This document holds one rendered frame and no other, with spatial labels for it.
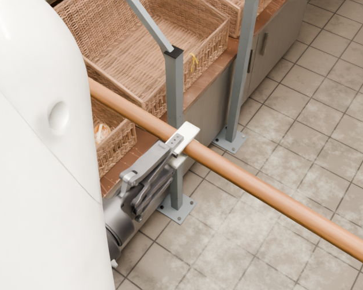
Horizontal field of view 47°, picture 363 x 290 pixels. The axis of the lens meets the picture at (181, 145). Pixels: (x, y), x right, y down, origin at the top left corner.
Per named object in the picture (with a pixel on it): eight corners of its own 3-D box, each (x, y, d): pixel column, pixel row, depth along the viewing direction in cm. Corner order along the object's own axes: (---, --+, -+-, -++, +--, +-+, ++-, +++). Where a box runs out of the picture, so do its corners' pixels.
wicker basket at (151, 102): (50, 77, 166) (30, 20, 144) (139, 6, 193) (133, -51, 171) (146, 134, 150) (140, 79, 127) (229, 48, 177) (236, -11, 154)
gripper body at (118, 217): (77, 205, 61) (119, 163, 65) (87, 230, 68) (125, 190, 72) (115, 234, 58) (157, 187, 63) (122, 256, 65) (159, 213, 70)
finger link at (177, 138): (158, 155, 69) (157, 145, 66) (177, 136, 71) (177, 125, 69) (165, 160, 68) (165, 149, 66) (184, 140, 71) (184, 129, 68)
